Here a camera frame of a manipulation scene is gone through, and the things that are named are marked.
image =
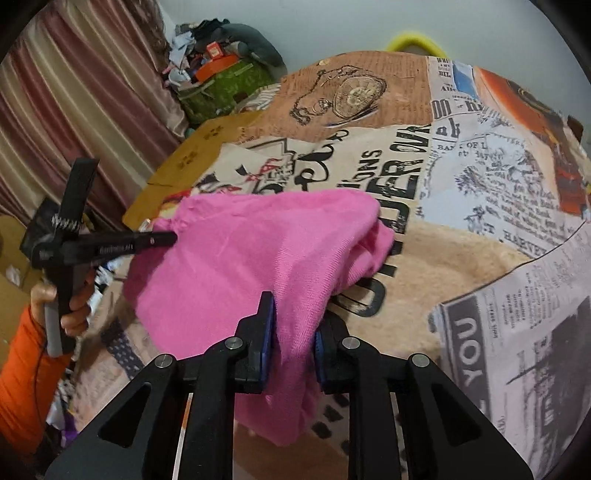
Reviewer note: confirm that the grey cloth bundle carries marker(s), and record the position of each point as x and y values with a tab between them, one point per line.
258	44

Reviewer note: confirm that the green patterned bag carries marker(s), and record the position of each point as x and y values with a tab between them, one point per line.
221	90

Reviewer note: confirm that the printed blanket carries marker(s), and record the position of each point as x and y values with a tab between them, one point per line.
461	267

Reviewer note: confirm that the orange box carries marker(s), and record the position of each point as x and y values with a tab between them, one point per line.
217	67

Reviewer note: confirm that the pink button shirt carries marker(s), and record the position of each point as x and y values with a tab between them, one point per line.
240	258

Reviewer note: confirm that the person's left hand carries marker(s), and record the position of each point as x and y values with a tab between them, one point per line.
79	311

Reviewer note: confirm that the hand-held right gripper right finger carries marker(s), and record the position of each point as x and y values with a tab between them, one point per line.
319	357

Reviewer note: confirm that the yellow hoop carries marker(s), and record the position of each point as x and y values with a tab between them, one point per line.
406	37

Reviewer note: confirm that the pink striped curtain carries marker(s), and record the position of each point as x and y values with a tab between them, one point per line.
69	92

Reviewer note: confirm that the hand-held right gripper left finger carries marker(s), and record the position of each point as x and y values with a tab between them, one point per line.
270	344

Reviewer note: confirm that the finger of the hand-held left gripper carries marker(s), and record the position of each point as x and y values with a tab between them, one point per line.
134	241

